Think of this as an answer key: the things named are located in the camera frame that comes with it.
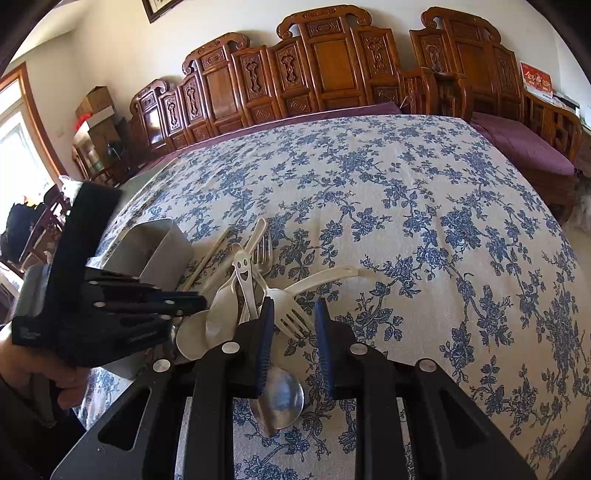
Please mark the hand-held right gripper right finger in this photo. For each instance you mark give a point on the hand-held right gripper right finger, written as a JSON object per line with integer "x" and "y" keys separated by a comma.
{"x": 324, "y": 355}

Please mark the person's left hand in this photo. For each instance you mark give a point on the person's left hand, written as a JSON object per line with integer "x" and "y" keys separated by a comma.
{"x": 71, "y": 385}

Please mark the framed wall picture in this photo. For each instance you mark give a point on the framed wall picture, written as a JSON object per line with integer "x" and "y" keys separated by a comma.
{"x": 159, "y": 8}

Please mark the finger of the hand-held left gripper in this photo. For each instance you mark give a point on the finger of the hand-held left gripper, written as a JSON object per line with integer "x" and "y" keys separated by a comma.
{"x": 138, "y": 316}
{"x": 147, "y": 290}

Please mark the wooden dining chair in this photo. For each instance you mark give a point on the wooden dining chair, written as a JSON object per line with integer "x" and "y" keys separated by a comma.
{"x": 46, "y": 221}

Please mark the cream plastic fork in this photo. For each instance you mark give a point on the cream plastic fork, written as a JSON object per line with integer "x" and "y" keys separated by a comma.
{"x": 291, "y": 318}

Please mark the carved wooden armchair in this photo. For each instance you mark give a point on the carved wooden armchair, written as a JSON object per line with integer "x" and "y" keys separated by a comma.
{"x": 485, "y": 55}

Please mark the cardboard box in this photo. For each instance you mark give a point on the cardboard box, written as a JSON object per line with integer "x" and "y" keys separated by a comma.
{"x": 99, "y": 134}
{"x": 94, "y": 99}

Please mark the light wooden chopstick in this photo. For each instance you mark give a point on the light wooden chopstick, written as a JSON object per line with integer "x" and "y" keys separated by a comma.
{"x": 203, "y": 272}
{"x": 210, "y": 256}

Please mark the blue floral tablecloth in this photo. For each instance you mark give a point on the blue floral tablecloth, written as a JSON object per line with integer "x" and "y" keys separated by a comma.
{"x": 392, "y": 230}

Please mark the rectangular steel tray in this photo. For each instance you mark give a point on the rectangular steel tray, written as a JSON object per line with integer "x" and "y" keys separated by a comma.
{"x": 157, "y": 258}

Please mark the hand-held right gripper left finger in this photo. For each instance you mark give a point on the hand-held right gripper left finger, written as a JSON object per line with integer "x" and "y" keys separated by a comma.
{"x": 265, "y": 350}

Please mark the black bag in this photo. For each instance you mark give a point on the black bag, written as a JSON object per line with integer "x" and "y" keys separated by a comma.
{"x": 18, "y": 226}

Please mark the smiley-face steel utensil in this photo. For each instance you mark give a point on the smiley-face steel utensil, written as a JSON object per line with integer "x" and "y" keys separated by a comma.
{"x": 242, "y": 272}

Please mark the steel fork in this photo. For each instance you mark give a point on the steel fork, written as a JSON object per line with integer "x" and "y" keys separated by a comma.
{"x": 263, "y": 249}

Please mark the wooden door frame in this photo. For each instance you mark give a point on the wooden door frame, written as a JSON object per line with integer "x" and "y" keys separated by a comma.
{"x": 32, "y": 115}

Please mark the carved wooden sofa bench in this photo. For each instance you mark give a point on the carved wooden sofa bench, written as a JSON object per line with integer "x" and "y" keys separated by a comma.
{"x": 323, "y": 60}

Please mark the cream plastic spoon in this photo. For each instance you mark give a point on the cream plastic spoon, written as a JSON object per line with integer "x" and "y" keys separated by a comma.
{"x": 191, "y": 334}
{"x": 221, "y": 309}

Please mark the red desk calendar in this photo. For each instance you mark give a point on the red desk calendar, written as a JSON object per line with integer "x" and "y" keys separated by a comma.
{"x": 535, "y": 81}

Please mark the purple armchair cushion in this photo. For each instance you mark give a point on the purple armchair cushion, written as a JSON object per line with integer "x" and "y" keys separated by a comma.
{"x": 521, "y": 143}

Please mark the steel spoon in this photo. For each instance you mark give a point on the steel spoon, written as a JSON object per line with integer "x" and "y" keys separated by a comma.
{"x": 279, "y": 397}

